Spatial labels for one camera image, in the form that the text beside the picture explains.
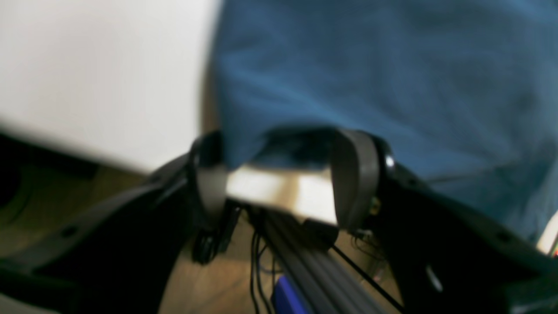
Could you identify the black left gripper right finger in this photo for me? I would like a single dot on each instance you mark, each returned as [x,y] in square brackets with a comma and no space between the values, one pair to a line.
[446,257]

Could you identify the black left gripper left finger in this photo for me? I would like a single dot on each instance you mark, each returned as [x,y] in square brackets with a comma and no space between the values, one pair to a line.
[116,257]

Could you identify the black aluminium frame rail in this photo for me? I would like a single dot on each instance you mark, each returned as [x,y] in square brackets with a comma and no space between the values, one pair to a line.
[326,285]

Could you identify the dark blue t-shirt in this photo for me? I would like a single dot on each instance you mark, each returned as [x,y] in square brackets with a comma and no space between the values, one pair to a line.
[464,91]

